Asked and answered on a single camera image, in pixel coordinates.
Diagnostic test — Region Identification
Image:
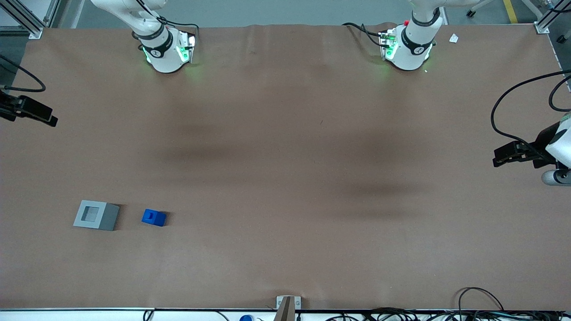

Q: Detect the blue plastic insert part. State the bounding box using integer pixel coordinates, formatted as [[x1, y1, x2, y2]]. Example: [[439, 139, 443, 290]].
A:
[[141, 209, 167, 227]]

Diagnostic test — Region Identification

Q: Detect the white table edge rail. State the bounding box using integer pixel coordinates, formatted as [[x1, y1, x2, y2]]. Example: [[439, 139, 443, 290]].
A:
[[0, 308, 571, 321]]

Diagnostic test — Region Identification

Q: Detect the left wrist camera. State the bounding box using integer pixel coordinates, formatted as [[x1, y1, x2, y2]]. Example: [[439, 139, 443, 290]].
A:
[[541, 169, 571, 186]]

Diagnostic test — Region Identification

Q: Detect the tangled black cable bundle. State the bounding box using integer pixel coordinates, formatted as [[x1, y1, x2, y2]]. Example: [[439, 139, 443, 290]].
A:
[[326, 307, 571, 321]]

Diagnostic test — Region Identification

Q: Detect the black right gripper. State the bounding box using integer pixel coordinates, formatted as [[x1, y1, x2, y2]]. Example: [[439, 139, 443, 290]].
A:
[[0, 91, 58, 128]]

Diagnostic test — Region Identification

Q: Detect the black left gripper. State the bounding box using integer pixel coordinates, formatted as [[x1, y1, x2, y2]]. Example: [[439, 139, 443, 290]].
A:
[[493, 121, 562, 169]]

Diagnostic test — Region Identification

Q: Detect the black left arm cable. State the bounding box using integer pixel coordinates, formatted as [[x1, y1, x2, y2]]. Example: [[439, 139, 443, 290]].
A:
[[549, 75, 571, 112], [490, 70, 571, 163]]

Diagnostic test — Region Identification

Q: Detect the white wheeled stand leg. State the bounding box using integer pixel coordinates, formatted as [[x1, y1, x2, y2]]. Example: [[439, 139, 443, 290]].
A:
[[465, 0, 544, 19]]

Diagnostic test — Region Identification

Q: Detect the brown paper table cover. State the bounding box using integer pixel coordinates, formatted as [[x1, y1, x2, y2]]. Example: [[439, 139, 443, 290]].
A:
[[0, 22, 571, 311]]

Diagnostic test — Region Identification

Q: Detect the black looped cable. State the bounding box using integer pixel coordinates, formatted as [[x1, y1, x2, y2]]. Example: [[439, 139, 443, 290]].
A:
[[458, 287, 505, 313]]

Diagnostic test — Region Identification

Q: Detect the gray square base block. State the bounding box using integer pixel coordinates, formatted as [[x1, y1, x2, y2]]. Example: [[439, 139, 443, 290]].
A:
[[73, 200, 121, 231]]

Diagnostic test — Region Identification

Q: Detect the black left base cable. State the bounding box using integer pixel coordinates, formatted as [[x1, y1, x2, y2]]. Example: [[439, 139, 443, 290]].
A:
[[342, 21, 388, 49]]

